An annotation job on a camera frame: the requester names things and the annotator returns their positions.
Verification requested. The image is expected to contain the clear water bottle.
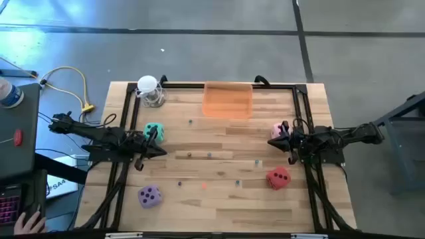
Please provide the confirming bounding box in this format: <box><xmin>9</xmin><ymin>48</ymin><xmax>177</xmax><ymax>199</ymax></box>
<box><xmin>0</xmin><ymin>76</ymin><xmax>25</xmax><ymax>109</ymax></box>

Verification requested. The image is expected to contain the white mushroom-shaped lamp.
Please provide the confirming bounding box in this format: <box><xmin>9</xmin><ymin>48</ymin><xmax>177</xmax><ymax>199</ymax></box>
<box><xmin>136</xmin><ymin>75</ymin><xmax>167</xmax><ymax>108</ymax></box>

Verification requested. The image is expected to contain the white printed box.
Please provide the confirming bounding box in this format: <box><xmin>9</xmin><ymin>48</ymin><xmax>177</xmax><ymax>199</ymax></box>
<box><xmin>44</xmin><ymin>155</ymin><xmax>88</xmax><ymax>199</ymax></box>

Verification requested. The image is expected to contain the black computer mouse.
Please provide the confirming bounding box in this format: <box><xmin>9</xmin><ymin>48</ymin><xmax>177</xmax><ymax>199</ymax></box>
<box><xmin>21</xmin><ymin>202</ymin><xmax>43</xmax><ymax>226</ymax></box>

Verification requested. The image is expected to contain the black keyboard tray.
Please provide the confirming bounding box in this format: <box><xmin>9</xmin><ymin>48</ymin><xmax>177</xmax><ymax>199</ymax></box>
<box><xmin>0</xmin><ymin>168</ymin><xmax>48</xmax><ymax>235</ymax></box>

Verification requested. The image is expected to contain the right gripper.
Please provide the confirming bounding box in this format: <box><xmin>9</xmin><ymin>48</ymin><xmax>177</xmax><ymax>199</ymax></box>
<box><xmin>267</xmin><ymin>120</ymin><xmax>311</xmax><ymax>165</ymax></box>

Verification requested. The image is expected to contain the yellow cable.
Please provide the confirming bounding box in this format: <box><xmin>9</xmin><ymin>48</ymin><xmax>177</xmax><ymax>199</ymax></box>
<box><xmin>39</xmin><ymin>65</ymin><xmax>96</xmax><ymax>114</ymax></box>

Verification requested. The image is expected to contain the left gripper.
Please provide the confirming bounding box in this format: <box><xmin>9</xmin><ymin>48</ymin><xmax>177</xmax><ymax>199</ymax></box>
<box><xmin>127</xmin><ymin>125</ymin><xmax>168</xmax><ymax>172</ymax></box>

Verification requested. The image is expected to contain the dark metal cart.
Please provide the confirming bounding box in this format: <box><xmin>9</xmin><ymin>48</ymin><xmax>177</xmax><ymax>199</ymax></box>
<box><xmin>366</xmin><ymin>90</ymin><xmax>425</xmax><ymax>196</ymax></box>

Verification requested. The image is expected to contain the large pink foam die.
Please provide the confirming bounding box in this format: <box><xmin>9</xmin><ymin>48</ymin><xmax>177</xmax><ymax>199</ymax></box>
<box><xmin>271</xmin><ymin>122</ymin><xmax>286</xmax><ymax>139</ymax></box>

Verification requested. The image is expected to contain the silver bracket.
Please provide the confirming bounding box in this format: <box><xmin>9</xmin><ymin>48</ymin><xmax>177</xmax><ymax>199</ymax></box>
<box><xmin>290</xmin><ymin>233</ymin><xmax>329</xmax><ymax>239</ymax></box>
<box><xmin>104</xmin><ymin>232</ymin><xmax>143</xmax><ymax>239</ymax></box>

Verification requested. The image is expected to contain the dark grey side table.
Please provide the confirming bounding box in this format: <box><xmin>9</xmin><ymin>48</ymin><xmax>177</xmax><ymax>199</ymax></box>
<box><xmin>0</xmin><ymin>82</ymin><xmax>41</xmax><ymax>180</ymax></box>

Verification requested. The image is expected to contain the person's hand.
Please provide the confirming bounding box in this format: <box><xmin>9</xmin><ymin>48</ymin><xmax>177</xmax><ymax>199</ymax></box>
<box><xmin>13</xmin><ymin>211</ymin><xmax>46</xmax><ymax>235</ymax></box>

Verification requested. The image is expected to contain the large teal foam die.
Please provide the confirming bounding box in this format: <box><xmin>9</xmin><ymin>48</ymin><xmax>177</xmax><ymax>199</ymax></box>
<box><xmin>143</xmin><ymin>122</ymin><xmax>165</xmax><ymax>144</ymax></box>

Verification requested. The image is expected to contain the black aluminium rig frame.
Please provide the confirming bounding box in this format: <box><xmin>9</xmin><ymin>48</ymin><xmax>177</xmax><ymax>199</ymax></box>
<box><xmin>73</xmin><ymin>81</ymin><xmax>359</xmax><ymax>239</ymax></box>

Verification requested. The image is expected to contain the backlit keyboard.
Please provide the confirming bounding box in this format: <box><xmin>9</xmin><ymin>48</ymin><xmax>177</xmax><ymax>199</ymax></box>
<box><xmin>0</xmin><ymin>195</ymin><xmax>21</xmax><ymax>226</ymax></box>

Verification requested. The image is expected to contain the black diagonal beam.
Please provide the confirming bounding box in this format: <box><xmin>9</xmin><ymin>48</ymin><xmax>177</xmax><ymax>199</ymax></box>
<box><xmin>34</xmin><ymin>153</ymin><xmax>89</xmax><ymax>185</ymax></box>

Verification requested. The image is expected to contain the orange translucent plastic bin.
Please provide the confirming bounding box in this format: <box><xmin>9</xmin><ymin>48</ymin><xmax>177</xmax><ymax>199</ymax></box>
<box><xmin>201</xmin><ymin>81</ymin><xmax>254</xmax><ymax>120</ymax></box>

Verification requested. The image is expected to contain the black floor bar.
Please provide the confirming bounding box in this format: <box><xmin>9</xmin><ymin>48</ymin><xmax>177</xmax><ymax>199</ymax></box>
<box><xmin>0</xmin><ymin>68</ymin><xmax>39</xmax><ymax>78</ymax></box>

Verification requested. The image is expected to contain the large purple foam die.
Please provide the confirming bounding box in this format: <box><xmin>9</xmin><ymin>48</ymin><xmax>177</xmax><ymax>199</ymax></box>
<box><xmin>137</xmin><ymin>184</ymin><xmax>163</xmax><ymax>209</ymax></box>

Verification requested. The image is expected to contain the white coiled cable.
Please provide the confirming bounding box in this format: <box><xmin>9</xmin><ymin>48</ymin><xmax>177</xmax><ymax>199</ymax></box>
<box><xmin>135</xmin><ymin>82</ymin><xmax>168</xmax><ymax>108</ymax></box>

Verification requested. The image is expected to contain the large red foam die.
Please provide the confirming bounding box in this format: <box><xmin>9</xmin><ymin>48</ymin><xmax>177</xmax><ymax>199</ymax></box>
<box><xmin>265</xmin><ymin>166</ymin><xmax>292</xmax><ymax>191</ymax></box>

